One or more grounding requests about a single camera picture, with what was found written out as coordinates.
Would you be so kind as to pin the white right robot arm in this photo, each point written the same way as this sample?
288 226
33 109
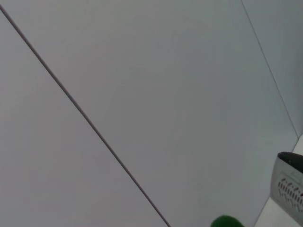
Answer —
287 184

